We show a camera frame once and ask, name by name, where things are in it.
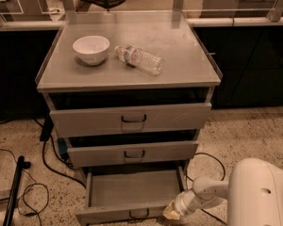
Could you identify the yellow foam-covered gripper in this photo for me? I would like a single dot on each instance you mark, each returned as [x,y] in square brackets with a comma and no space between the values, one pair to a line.
[181,205]

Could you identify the grey bottom drawer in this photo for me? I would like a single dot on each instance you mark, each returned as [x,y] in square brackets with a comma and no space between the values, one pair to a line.
[133,196]

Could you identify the grey drawer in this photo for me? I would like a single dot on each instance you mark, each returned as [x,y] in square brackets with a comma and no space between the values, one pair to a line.
[133,196]
[131,119]
[131,153]

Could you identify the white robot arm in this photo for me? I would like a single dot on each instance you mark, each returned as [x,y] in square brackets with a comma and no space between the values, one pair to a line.
[254,194]

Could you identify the grey middle drawer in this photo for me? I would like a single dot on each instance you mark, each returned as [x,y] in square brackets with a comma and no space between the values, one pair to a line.
[131,153]

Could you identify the grey top drawer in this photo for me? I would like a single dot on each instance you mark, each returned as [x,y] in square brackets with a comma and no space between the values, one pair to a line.
[131,119]

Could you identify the grey metal drawer cabinet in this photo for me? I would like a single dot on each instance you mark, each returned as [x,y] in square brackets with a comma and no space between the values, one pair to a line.
[128,88]

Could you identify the clear plastic water bottle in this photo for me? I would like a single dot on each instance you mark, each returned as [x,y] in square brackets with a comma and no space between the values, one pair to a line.
[140,59]

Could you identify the black metal stand bar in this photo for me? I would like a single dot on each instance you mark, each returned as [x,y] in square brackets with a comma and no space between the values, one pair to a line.
[12,199]

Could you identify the white ceramic bowl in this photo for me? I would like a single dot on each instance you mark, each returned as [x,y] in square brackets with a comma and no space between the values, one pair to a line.
[91,49]

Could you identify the white horizontal rail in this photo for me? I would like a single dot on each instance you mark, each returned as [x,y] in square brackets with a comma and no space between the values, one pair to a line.
[203,22]

